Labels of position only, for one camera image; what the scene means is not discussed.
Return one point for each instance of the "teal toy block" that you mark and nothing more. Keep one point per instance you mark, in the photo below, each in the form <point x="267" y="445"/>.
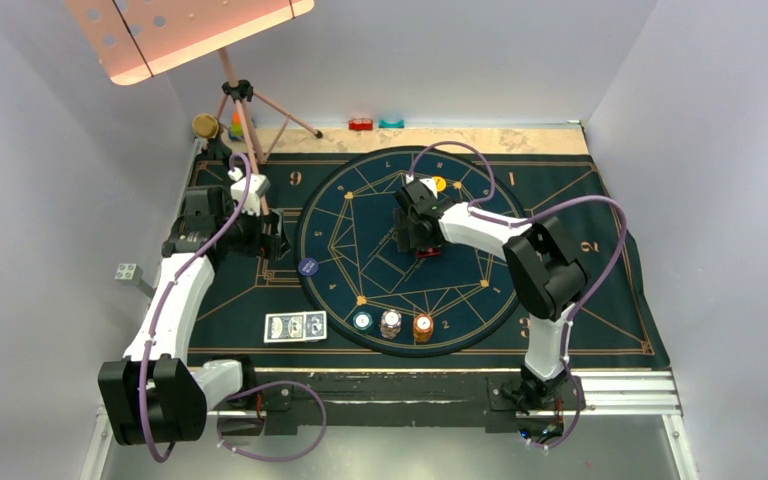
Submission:
<point x="391" y="123"/>

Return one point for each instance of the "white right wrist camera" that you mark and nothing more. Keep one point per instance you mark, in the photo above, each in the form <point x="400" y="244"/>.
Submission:
<point x="429" y="182"/>

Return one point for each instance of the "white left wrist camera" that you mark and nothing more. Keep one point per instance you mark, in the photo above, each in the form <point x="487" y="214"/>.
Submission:
<point x="248" y="190"/>

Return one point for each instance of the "green blue chip stack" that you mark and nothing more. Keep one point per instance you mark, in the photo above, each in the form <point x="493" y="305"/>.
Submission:
<point x="362" y="321"/>

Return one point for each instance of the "orange chip stack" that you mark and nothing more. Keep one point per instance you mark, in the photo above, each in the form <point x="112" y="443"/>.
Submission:
<point x="423" y="328"/>

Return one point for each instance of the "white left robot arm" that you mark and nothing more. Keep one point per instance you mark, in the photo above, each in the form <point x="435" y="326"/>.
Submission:
<point x="149" y="394"/>

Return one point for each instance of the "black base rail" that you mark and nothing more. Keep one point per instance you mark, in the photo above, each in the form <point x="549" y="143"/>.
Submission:
<point x="490" y="399"/>

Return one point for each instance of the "blue playing card deck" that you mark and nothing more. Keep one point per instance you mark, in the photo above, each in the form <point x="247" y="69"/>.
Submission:
<point x="304" y="326"/>

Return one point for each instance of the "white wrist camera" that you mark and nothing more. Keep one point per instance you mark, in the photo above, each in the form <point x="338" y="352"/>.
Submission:
<point x="429" y="182"/>
<point x="248" y="190"/>

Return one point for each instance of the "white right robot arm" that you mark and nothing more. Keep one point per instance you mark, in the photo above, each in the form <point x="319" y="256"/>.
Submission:
<point x="547" y="274"/>

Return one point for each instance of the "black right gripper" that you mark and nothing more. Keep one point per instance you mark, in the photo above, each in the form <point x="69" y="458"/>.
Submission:
<point x="404" y="221"/>

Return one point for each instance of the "pink music stand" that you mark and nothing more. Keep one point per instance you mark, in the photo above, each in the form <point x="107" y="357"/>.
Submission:
<point x="139" y="40"/>

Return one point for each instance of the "round blue poker mat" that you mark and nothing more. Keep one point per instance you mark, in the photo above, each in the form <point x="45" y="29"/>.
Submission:
<point x="346" y="223"/>

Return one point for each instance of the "brass round knob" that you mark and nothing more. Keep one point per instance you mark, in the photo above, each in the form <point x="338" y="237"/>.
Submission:
<point x="206" y="126"/>

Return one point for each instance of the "red toy block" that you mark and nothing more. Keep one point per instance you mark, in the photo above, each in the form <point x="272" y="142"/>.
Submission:
<point x="361" y="124"/>

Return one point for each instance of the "colourful stacking toy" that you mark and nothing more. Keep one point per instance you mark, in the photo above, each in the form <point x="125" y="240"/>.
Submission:
<point x="236" y="131"/>

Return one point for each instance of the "purple small blind button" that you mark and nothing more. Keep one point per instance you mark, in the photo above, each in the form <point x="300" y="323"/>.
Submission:
<point x="308" y="267"/>

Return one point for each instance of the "grey lego block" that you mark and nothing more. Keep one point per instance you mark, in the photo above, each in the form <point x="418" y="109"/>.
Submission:
<point x="127" y="272"/>

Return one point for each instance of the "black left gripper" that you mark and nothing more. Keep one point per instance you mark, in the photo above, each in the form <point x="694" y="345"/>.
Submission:
<point x="270" y="245"/>

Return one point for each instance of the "red triangular dealer button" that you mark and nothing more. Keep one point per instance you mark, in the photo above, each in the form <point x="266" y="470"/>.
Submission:
<point x="431" y="252"/>

